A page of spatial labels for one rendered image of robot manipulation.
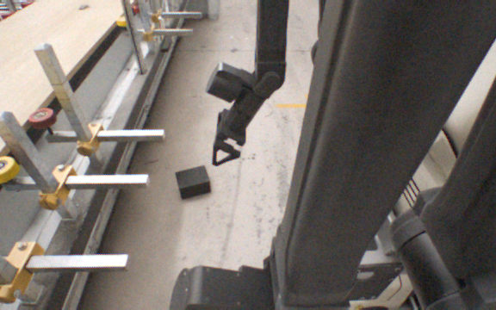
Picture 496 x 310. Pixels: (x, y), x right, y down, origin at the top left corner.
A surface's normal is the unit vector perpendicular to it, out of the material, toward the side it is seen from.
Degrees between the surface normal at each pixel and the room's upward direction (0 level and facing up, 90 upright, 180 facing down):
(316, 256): 86
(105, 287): 0
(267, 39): 79
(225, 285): 24
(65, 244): 0
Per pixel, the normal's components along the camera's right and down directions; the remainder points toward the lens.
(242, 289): 0.43, -0.68
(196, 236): 0.03, -0.73
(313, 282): 0.01, 0.50
